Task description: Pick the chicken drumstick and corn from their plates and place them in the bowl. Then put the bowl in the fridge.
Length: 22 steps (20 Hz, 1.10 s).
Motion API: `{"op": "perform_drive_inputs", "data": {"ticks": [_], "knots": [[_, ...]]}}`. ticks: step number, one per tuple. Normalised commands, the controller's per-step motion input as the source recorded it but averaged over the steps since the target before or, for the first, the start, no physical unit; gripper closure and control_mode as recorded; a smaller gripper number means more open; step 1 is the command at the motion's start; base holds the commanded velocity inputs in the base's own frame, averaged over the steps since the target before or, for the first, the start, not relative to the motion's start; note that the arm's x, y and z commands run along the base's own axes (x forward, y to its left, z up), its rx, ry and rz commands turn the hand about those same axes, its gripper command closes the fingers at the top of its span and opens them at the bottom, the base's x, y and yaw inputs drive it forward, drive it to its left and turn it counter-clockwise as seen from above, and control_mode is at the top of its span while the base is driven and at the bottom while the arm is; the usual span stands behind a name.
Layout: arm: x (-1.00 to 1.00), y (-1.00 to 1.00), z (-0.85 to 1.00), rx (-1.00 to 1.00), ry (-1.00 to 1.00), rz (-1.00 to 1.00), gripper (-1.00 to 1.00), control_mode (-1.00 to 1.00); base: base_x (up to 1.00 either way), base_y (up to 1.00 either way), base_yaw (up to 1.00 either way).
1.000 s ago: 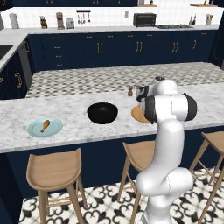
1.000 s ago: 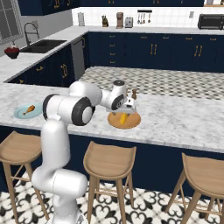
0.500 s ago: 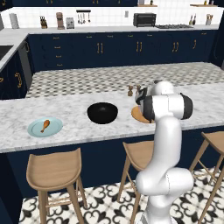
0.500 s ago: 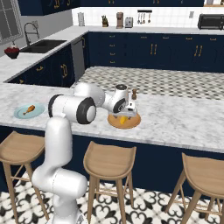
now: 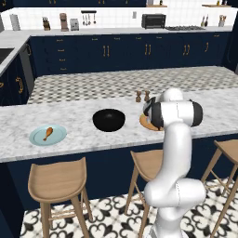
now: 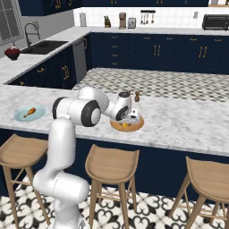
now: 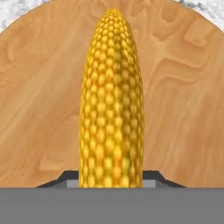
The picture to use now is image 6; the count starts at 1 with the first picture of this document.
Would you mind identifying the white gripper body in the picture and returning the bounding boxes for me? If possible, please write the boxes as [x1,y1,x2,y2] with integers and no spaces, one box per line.
[121,108,141,125]

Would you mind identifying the brown chicken drumstick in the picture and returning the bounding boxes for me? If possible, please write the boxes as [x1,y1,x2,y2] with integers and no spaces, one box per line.
[22,106,37,119]

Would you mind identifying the dark bowl of red fruit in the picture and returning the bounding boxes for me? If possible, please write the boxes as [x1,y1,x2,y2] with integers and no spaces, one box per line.
[4,46,21,62]

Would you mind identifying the brown wooden plate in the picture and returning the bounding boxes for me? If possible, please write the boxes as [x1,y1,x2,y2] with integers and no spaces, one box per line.
[109,114,145,132]

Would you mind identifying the wooden bar stool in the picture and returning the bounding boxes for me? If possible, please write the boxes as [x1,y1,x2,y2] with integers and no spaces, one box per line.
[84,144,140,229]
[0,133,51,229]
[168,156,229,229]

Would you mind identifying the navy base cupboards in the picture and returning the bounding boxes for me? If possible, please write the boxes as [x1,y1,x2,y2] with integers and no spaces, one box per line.
[86,31,229,75]

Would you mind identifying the steel dishwasher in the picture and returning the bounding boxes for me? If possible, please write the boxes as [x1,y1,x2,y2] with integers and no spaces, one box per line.
[72,38,88,84]

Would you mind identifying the light blue plate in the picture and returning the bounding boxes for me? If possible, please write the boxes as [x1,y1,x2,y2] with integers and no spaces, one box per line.
[13,105,47,123]

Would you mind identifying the silver toaster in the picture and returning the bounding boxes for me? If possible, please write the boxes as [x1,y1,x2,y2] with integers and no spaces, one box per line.
[127,17,137,30]

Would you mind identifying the navy cupboard run with sink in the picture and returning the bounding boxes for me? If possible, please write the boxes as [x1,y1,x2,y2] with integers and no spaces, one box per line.
[4,44,78,90]

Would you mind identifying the brown coffee machine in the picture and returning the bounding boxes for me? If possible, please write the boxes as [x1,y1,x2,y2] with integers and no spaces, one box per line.
[118,12,127,30]

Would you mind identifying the dark knife block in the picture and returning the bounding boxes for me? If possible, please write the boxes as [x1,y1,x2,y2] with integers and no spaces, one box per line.
[103,15,112,29]

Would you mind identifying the white paper towel roll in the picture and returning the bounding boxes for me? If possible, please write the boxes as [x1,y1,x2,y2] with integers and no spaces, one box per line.
[79,12,88,28]

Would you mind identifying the dark sink basin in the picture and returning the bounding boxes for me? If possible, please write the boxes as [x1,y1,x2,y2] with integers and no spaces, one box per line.
[19,40,69,55]

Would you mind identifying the black toaster oven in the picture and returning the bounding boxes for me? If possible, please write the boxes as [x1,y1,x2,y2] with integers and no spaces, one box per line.
[201,13,229,31]

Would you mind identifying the steel sink tap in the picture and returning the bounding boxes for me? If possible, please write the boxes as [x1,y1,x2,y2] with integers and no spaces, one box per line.
[24,22,42,47]

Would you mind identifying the window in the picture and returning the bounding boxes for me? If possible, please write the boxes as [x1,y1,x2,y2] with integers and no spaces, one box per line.
[0,0,24,47]

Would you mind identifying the rail with hanging utensils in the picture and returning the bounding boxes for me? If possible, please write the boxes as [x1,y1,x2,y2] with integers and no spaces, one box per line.
[140,9,157,26]

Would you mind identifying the navy wall cupboards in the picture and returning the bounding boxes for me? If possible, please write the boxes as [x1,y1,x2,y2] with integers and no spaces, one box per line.
[17,0,209,17]

